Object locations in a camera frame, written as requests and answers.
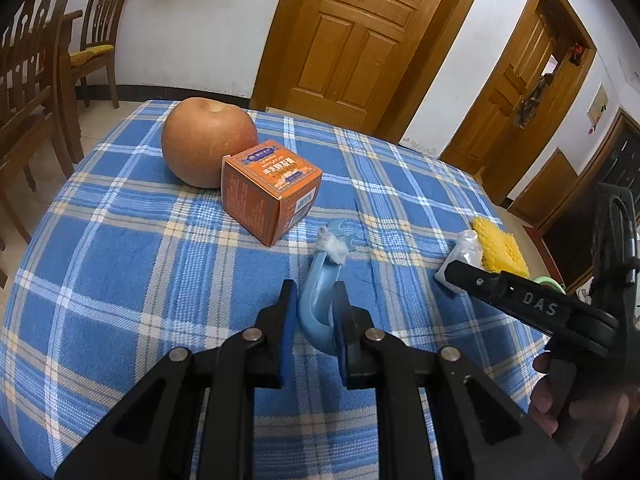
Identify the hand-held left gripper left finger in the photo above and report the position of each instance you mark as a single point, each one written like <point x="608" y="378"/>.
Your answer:
<point x="287" y="320"/>

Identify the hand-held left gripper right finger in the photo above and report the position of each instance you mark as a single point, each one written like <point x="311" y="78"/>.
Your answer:
<point x="340" y="330"/>

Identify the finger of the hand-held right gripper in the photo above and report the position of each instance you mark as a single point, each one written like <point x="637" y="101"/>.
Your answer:
<point x="475" y="280"/>

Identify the white plastic bag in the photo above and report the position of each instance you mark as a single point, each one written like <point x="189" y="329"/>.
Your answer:
<point x="467" y="255"/>

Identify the blue plastic hook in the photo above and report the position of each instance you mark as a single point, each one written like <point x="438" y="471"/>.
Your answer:
<point x="320" y="280"/>

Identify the person's right hand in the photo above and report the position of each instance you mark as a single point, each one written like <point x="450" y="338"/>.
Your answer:
<point x="542" y="400"/>

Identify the yellow foam fruit net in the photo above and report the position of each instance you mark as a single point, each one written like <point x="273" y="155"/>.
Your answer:
<point x="500" y="247"/>

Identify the orange cardboard box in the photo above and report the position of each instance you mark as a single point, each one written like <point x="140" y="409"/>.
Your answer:
<point x="250" y="200"/>

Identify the blue plaid tablecloth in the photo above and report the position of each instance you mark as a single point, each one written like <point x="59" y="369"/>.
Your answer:
<point x="150" y="270"/>

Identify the dark door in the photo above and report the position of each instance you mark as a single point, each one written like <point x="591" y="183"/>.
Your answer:
<point x="615" y="160"/>

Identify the open wooden door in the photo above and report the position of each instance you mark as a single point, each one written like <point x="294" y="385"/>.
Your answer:
<point x="510" y="110"/>

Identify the dark hanging bag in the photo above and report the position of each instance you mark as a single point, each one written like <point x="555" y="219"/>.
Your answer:
<point x="535" y="97"/>

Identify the apple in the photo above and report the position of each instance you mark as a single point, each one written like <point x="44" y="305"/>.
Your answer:
<point x="200" y="140"/>

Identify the closed wooden door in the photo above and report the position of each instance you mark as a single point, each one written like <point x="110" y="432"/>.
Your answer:
<point x="360" y="45"/>

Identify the yellow seat cushion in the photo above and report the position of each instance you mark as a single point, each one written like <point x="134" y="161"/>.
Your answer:
<point x="90" y="54"/>

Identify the wooden chair with cushion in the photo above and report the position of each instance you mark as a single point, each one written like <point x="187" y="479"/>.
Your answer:
<point x="100" y="15"/>

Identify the wooden wall panel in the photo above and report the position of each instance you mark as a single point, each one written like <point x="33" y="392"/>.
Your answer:
<point x="545" y="187"/>

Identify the beige wall box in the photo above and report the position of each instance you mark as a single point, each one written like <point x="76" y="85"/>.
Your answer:
<point x="597" y="105"/>

